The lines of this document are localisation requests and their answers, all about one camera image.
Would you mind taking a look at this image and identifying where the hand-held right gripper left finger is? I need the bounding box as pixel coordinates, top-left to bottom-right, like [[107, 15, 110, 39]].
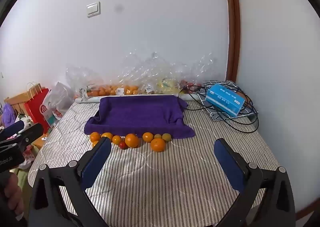
[[27, 137, 112, 227]]

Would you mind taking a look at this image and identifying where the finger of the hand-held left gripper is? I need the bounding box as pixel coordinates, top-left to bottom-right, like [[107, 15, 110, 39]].
[[0, 123, 44, 149], [0, 119, 25, 140]]

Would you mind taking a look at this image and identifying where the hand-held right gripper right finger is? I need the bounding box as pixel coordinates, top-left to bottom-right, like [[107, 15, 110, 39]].
[[214, 138, 297, 227]]

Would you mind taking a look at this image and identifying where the large orange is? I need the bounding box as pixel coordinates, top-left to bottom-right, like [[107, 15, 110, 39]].
[[124, 133, 140, 148]]

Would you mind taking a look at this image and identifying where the purple towel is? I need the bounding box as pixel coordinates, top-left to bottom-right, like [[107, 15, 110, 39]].
[[84, 95, 196, 139]]

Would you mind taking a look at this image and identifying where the person's left hand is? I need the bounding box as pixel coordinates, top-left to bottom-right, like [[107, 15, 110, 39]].
[[0, 172, 25, 220]]

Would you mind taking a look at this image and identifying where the red paper bag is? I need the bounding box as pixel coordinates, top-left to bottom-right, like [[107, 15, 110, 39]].
[[24, 83, 50, 132]]

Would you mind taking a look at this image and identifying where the brown paper bag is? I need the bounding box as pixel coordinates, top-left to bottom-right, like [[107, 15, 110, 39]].
[[4, 91, 32, 117]]

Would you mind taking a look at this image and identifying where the white plastic bag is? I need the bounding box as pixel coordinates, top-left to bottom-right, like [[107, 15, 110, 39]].
[[41, 82, 75, 127]]

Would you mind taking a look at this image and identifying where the blue tissue pack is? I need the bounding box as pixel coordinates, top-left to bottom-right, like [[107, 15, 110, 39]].
[[205, 84, 247, 118]]

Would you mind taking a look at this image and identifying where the striped quilted bed cover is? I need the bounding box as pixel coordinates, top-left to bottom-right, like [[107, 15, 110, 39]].
[[27, 100, 279, 227]]

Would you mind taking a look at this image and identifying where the clear bag of leafy oranges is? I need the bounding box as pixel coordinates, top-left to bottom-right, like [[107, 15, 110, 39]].
[[65, 66, 118, 99]]

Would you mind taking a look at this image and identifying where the dark checked cloth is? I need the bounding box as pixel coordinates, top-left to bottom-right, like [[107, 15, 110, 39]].
[[196, 81, 258, 121]]

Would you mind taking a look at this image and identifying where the clear bag of red fruit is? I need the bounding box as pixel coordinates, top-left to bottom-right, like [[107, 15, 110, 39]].
[[179, 53, 218, 93]]

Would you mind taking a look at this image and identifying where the clear bag of yellow fruit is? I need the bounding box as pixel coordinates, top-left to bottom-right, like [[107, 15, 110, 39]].
[[147, 52, 183, 95]]

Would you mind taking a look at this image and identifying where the black cable bundle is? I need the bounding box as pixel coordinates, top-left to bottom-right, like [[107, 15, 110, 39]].
[[179, 85, 259, 134]]

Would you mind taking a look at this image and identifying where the brown wooden door frame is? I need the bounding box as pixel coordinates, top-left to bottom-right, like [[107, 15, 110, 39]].
[[222, 0, 241, 83]]

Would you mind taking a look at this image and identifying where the white light switch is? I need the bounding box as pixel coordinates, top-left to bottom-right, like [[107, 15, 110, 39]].
[[86, 2, 101, 18]]

